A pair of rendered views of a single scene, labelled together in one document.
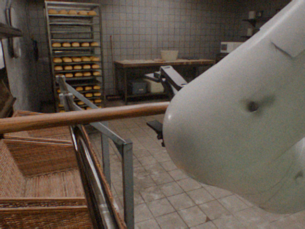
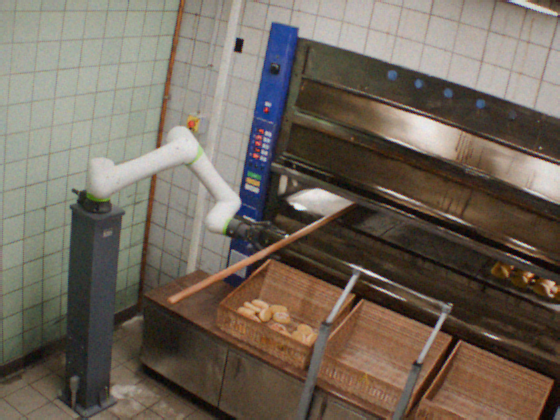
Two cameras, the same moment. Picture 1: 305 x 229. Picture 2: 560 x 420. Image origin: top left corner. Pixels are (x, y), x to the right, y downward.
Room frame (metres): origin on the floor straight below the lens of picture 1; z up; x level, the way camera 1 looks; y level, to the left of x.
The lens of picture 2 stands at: (2.81, -1.93, 2.50)
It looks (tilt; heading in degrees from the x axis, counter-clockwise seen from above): 21 degrees down; 140
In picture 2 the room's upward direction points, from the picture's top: 11 degrees clockwise
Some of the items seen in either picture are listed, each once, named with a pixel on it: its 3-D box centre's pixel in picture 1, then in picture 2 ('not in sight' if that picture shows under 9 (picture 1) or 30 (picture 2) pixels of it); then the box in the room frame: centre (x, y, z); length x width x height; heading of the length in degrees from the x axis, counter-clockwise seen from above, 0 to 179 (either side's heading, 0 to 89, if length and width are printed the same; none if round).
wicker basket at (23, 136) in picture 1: (50, 134); (485, 401); (1.55, 0.69, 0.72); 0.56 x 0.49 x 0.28; 22
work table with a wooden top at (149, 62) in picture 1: (164, 79); not in sight; (5.57, -0.38, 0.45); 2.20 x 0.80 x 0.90; 112
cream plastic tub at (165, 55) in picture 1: (169, 55); not in sight; (5.70, -0.49, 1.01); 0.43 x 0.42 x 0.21; 112
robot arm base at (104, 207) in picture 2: not in sight; (90, 198); (-0.05, -0.71, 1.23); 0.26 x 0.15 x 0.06; 19
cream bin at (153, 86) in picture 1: (153, 85); not in sight; (5.46, -0.12, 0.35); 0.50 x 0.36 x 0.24; 23
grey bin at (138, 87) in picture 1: (136, 86); not in sight; (5.31, 0.27, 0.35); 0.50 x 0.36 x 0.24; 22
